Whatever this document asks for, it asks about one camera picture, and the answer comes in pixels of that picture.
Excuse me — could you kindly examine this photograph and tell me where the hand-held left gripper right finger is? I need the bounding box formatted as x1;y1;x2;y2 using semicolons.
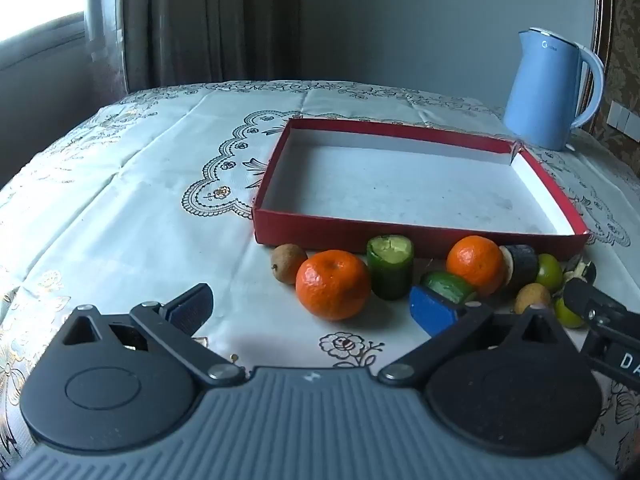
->
377;285;573;388

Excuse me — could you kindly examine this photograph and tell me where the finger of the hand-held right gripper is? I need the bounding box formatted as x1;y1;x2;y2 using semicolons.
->
564;261;640;333

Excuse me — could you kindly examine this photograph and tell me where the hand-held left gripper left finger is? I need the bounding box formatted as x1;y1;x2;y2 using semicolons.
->
60;282;247;388

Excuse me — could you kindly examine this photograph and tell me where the green cucumber piece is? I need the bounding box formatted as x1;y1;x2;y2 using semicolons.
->
420;271;480;306
366;234;415;301

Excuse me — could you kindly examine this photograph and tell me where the green lime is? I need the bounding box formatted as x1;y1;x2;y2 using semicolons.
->
555;297;586;329
536;253;565;291

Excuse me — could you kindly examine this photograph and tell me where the orange mandarin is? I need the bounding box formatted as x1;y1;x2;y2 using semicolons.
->
295;250;372;322
446;235;505;297

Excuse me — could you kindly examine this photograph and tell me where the brown longan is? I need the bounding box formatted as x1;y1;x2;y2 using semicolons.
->
514;283;552;314
271;243;308;285

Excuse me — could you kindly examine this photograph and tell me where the red cardboard box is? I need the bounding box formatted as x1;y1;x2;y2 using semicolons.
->
252;117;590;261

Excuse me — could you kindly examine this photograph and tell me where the white embroidered tablecloth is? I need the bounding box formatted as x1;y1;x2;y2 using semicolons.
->
0;80;640;480

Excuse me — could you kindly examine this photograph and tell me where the blue electric kettle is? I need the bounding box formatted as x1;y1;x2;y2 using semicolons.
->
502;27;607;152

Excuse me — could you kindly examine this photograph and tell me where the brown curtain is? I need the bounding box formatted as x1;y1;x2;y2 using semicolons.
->
122;0;301;93

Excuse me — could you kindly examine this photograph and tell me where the white sheer curtain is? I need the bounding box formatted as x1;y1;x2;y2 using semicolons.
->
85;0;128;106

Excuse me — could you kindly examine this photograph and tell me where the window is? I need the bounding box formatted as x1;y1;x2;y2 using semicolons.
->
0;10;87;73

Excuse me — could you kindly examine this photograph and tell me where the white wall switch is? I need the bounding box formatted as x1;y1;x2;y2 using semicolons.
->
610;100;640;143

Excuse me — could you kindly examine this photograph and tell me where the gold wall moulding frame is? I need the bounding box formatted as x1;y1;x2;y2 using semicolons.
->
590;0;618;136

